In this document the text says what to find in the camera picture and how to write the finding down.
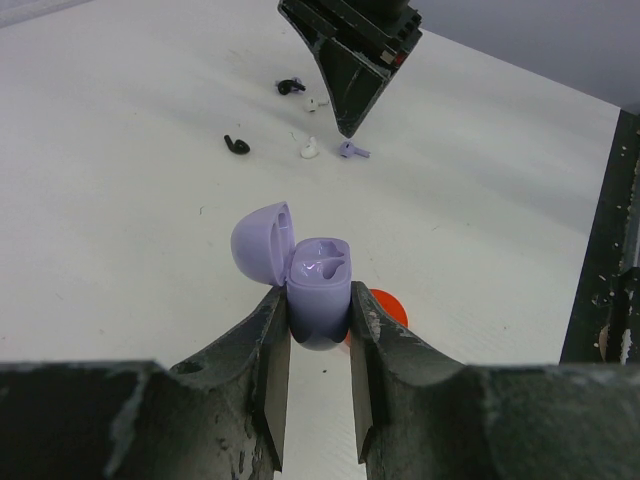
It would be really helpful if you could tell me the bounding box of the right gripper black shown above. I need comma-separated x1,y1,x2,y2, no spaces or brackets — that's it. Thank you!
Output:
278,1,423,138

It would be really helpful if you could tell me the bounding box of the black earbud right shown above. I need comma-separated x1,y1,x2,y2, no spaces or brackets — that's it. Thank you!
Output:
275,78,306,96

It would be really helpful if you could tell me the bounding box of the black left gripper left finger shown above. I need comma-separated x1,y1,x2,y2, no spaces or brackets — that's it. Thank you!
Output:
1,287,291,479

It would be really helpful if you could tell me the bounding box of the purple earbud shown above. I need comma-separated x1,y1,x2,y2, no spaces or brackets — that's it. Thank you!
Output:
339,141,371,158

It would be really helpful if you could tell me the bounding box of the black earbud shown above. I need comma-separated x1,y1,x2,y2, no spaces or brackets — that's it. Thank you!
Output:
275,78,306,96
223,135,251,155

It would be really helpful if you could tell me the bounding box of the purple earbud charging case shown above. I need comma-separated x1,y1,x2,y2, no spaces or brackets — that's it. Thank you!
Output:
230,202,352,351

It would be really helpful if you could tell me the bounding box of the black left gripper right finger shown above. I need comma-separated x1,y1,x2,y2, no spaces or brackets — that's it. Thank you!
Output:
350,281,639,479

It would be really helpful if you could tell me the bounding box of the white earbud upper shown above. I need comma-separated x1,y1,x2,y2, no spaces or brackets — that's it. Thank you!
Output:
303,97,330,113

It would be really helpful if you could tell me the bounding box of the white earbud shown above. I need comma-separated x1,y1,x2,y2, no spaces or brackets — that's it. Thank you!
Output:
303,97,330,113
300,136,319,159

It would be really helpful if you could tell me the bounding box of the orange earbud charging case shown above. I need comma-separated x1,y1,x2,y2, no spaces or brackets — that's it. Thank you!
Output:
343,288,409,348

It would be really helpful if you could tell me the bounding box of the black earbud left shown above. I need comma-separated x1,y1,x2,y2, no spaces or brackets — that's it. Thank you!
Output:
223,135,251,155

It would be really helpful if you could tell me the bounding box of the white earbud lower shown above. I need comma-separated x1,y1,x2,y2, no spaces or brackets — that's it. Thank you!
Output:
300,136,319,159

